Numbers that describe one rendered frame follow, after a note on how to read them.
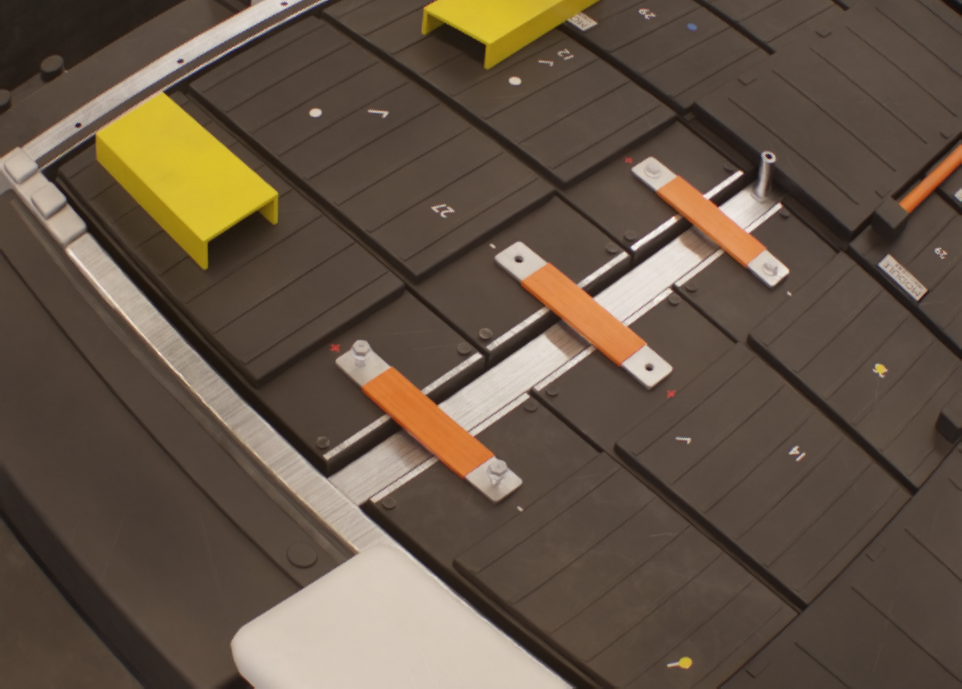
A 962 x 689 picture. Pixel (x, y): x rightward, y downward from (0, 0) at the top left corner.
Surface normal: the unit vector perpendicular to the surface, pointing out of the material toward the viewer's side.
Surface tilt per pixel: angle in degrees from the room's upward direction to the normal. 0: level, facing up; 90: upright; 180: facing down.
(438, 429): 0
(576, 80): 0
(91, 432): 0
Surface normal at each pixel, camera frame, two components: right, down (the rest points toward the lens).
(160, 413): 0.07, -0.66
